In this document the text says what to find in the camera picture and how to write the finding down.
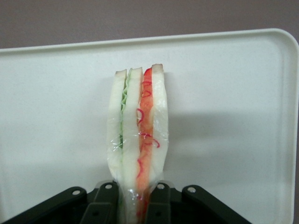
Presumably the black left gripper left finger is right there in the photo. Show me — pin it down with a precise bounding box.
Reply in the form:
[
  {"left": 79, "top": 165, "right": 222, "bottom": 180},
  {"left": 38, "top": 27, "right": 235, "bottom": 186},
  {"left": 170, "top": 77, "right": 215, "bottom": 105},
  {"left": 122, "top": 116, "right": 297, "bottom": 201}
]
[{"left": 80, "top": 181, "right": 121, "bottom": 224}]

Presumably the triangle sandwich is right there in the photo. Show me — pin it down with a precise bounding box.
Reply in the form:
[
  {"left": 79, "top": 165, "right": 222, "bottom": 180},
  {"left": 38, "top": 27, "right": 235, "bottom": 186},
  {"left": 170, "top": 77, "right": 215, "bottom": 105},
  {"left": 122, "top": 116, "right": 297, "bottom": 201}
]
[{"left": 107, "top": 63, "right": 169, "bottom": 224}]

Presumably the cream plastic tray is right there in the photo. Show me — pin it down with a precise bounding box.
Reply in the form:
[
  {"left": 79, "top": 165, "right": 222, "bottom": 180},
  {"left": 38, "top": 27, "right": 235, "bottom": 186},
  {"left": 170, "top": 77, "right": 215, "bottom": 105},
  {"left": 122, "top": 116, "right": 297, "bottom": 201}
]
[{"left": 0, "top": 28, "right": 299, "bottom": 224}]

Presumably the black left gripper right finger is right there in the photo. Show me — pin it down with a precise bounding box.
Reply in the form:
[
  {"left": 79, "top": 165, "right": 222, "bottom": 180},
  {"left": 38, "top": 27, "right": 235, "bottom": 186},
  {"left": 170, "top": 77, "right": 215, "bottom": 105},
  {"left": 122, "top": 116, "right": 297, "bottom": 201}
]
[{"left": 146, "top": 182, "right": 178, "bottom": 224}]

